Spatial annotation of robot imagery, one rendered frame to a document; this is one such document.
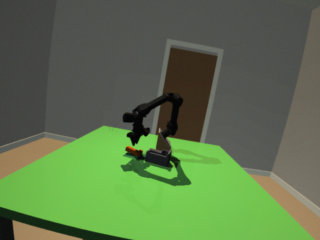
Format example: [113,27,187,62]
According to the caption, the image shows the orange l-shaped part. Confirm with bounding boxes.
[125,146,143,157]

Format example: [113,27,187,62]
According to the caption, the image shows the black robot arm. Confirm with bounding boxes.
[122,92,183,139]

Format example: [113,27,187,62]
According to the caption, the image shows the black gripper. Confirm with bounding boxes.
[126,123,143,146]

